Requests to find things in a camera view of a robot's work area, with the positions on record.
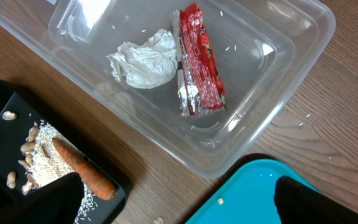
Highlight orange carrot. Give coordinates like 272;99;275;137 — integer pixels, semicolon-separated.
52;138;116;200

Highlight teal plastic tray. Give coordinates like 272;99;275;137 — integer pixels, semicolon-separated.
186;159;313;224

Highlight white paper napkin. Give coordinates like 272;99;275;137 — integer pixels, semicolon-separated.
106;29;177;89

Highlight black waste tray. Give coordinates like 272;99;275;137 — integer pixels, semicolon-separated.
0;80;132;223

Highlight red snack wrapper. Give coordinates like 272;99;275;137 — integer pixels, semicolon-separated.
171;2;226;117

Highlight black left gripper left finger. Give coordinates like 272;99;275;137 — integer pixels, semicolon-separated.
0;172;84;223

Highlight clear plastic bin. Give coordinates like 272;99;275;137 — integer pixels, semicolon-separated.
0;0;336;178

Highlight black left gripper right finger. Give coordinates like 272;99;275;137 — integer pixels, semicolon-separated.
273;176;358;224

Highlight rice and peanut scraps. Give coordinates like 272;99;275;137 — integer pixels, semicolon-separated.
1;110;99;223

